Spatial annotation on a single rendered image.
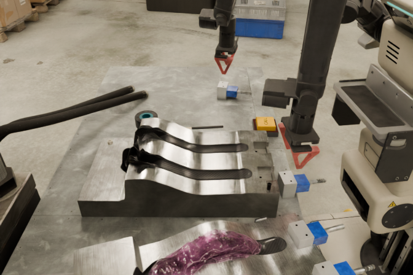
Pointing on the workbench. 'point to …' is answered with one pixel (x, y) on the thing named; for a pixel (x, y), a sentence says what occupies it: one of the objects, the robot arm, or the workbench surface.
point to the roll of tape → (144, 116)
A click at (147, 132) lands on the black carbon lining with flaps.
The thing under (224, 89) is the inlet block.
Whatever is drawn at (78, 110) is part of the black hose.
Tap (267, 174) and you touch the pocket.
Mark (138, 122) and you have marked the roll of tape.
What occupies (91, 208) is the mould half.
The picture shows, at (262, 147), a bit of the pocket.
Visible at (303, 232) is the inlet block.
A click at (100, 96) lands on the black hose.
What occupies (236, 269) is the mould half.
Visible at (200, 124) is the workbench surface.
